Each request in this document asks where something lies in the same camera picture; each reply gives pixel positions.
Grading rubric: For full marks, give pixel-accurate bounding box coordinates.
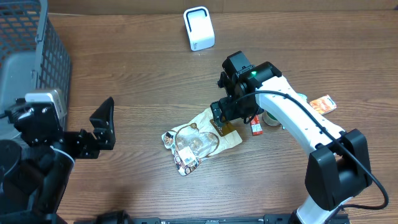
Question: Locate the red snack stick packet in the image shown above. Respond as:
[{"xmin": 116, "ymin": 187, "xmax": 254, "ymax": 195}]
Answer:
[{"xmin": 250, "ymin": 115, "xmax": 263, "ymax": 136}]

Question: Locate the green lid jar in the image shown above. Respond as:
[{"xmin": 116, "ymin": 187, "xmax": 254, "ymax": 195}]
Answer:
[{"xmin": 262, "ymin": 111, "xmax": 280, "ymax": 126}]

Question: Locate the teal snack packet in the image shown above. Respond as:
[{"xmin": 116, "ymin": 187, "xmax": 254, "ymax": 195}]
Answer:
[{"xmin": 281, "ymin": 92, "xmax": 308, "ymax": 130}]

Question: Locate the beige nut snack pouch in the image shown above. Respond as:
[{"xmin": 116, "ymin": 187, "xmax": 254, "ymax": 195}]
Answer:
[{"xmin": 161, "ymin": 108, "xmax": 243, "ymax": 176}]

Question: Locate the orange small carton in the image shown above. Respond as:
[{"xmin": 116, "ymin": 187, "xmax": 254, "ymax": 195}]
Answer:
[{"xmin": 309, "ymin": 95, "xmax": 337, "ymax": 115}]

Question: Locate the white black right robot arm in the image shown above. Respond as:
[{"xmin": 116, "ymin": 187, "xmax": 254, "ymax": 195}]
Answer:
[{"xmin": 210, "ymin": 51, "xmax": 372, "ymax": 223}]

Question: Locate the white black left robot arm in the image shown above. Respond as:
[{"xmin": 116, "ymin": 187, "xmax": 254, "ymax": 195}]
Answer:
[{"xmin": 1, "ymin": 98, "xmax": 116, "ymax": 223}]

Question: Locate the white barcode scanner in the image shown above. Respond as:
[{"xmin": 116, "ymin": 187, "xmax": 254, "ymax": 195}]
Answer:
[{"xmin": 183, "ymin": 6, "xmax": 215, "ymax": 51}]

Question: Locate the grey plastic mesh basket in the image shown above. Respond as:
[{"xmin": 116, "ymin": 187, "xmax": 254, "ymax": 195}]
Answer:
[{"xmin": 0, "ymin": 0, "xmax": 72, "ymax": 144}]

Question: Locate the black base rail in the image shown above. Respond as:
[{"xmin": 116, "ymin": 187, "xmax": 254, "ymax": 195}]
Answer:
[{"xmin": 74, "ymin": 210, "xmax": 300, "ymax": 224}]

